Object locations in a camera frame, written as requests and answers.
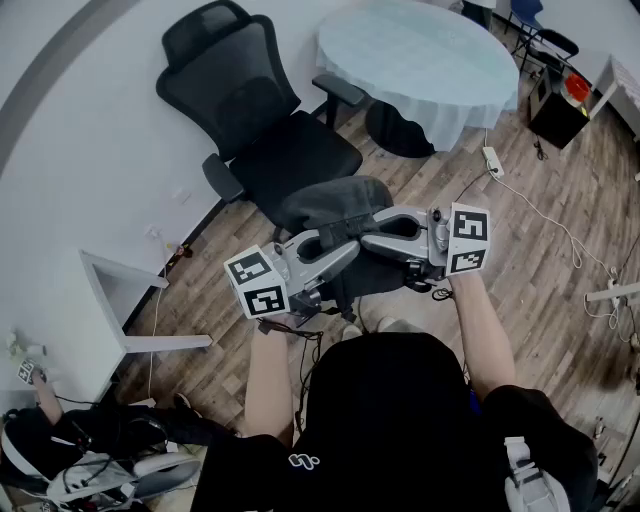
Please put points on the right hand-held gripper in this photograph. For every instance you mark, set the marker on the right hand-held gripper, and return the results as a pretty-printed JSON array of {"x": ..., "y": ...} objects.
[{"x": 467, "y": 235}]

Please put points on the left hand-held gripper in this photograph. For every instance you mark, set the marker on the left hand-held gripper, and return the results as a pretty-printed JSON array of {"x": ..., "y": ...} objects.
[{"x": 257, "y": 285}]

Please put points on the dark grey backpack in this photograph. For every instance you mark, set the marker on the dark grey backpack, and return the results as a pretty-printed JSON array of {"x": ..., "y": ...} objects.
[{"x": 335, "y": 200}]

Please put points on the black mesh office chair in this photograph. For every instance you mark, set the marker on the black mesh office chair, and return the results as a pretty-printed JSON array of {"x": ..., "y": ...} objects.
[{"x": 260, "y": 115}]

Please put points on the person's right forearm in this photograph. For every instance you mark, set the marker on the person's right forearm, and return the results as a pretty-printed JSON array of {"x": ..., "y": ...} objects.
[{"x": 482, "y": 335}]

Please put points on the person's left forearm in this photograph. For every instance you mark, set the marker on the person's left forearm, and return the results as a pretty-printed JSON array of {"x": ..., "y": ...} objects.
[{"x": 267, "y": 380}]

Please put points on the black folding chair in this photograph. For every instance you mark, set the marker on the black folding chair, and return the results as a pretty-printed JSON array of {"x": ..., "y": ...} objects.
[{"x": 552, "y": 45}]

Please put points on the blue chair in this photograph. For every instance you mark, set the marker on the blue chair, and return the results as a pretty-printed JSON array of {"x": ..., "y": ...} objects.
[{"x": 525, "y": 12}]

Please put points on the person's grey trousers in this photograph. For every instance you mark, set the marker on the person's grey trousers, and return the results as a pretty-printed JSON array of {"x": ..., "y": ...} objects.
[{"x": 400, "y": 325}]

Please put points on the white power strip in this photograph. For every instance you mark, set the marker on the white power strip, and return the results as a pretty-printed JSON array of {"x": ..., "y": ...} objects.
[{"x": 492, "y": 161}]

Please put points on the small red yellow toy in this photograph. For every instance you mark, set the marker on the small red yellow toy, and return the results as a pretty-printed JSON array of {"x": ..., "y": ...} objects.
[{"x": 181, "y": 251}]

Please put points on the round table with pale cloth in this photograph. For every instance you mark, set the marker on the round table with pale cloth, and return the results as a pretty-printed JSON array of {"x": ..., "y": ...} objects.
[{"x": 420, "y": 55}]

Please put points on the person's black shirt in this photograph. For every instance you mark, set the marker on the person's black shirt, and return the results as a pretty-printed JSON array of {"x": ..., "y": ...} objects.
[{"x": 390, "y": 425}]

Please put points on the black box speaker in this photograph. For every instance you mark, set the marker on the black box speaker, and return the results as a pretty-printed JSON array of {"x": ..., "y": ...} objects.
[{"x": 557, "y": 117}]

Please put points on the red lidded jar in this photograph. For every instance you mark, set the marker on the red lidded jar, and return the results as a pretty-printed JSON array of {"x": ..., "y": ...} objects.
[{"x": 576, "y": 89}]

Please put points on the white side table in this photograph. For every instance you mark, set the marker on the white side table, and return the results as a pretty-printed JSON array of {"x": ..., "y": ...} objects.
[{"x": 622, "y": 85}]

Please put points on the white grey worn pouch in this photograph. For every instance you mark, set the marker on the white grey worn pouch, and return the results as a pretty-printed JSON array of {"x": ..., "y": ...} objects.
[{"x": 532, "y": 480}]

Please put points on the white low table frame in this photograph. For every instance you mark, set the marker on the white low table frame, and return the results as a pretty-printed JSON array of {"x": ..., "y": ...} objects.
[{"x": 612, "y": 292}]

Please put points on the white open-frame desk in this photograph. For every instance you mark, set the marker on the white open-frame desk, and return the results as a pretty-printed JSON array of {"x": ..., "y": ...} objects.
[{"x": 60, "y": 320}]

